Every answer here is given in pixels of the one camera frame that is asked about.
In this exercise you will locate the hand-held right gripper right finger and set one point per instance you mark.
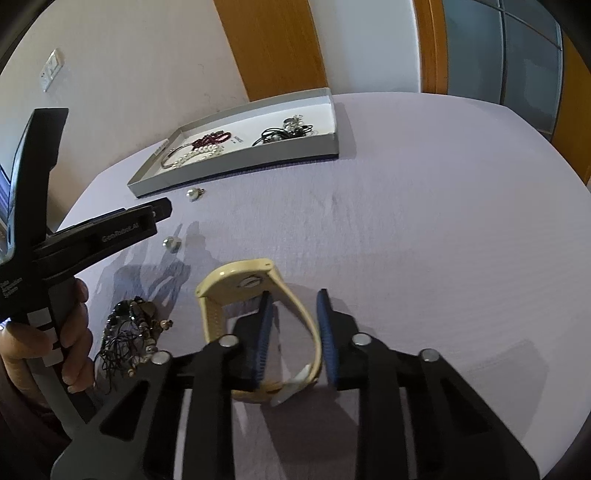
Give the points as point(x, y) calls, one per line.
point(328, 341)

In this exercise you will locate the cream wristwatch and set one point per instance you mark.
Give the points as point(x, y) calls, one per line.
point(240, 277)

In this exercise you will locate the grey cardboard box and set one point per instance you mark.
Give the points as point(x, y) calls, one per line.
point(258, 157)

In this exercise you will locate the wooden framed glass door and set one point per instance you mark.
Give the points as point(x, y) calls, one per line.
point(475, 46)

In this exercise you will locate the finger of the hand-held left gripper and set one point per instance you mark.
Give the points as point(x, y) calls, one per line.
point(41, 161)
point(115, 233)

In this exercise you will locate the person's left hand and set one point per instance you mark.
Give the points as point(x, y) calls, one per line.
point(76, 341)

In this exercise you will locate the lavender tablecloth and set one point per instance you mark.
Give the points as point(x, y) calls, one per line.
point(438, 207)

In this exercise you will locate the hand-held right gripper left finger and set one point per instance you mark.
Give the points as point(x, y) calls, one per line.
point(264, 341)

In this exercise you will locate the white wall switch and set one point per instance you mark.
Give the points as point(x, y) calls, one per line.
point(51, 69)

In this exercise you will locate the wide wooden door panel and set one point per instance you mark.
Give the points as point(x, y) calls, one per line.
point(272, 46)

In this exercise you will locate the pearl earring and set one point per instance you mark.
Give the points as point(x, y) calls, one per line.
point(194, 194)
point(171, 243)

